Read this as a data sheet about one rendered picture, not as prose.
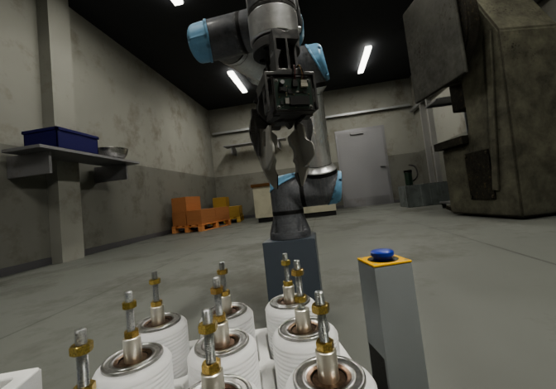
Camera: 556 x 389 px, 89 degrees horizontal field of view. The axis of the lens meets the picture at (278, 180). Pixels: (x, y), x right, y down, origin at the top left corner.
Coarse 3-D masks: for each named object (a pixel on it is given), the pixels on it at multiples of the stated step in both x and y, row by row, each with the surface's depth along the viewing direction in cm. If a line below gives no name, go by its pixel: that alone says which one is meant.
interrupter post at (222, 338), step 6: (222, 324) 39; (216, 330) 39; (222, 330) 39; (228, 330) 40; (216, 336) 39; (222, 336) 39; (228, 336) 40; (216, 342) 39; (222, 342) 39; (228, 342) 40
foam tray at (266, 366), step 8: (264, 328) 59; (256, 336) 56; (264, 336) 56; (192, 344) 56; (264, 344) 52; (264, 352) 50; (344, 352) 47; (264, 360) 47; (272, 360) 47; (264, 368) 45; (272, 368) 45; (264, 376) 43; (272, 376) 43; (176, 384) 43; (184, 384) 43; (264, 384) 41; (272, 384) 41
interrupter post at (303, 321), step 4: (296, 308) 42; (308, 308) 41; (296, 312) 41; (300, 312) 41; (304, 312) 41; (308, 312) 41; (296, 316) 41; (300, 316) 41; (304, 316) 41; (308, 316) 41; (296, 320) 41; (300, 320) 41; (304, 320) 41; (308, 320) 41; (296, 324) 41; (300, 324) 41; (304, 324) 41; (308, 324) 41; (296, 328) 41; (300, 328) 41; (304, 328) 40; (308, 328) 41; (300, 332) 41; (304, 332) 40
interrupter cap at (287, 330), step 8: (288, 320) 44; (312, 320) 43; (280, 328) 42; (288, 328) 42; (312, 328) 42; (328, 328) 40; (280, 336) 40; (288, 336) 39; (296, 336) 39; (304, 336) 39; (312, 336) 39
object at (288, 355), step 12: (276, 336) 40; (336, 336) 40; (276, 348) 39; (288, 348) 38; (300, 348) 37; (312, 348) 37; (336, 348) 39; (276, 360) 40; (288, 360) 37; (300, 360) 37; (276, 372) 40; (288, 372) 38
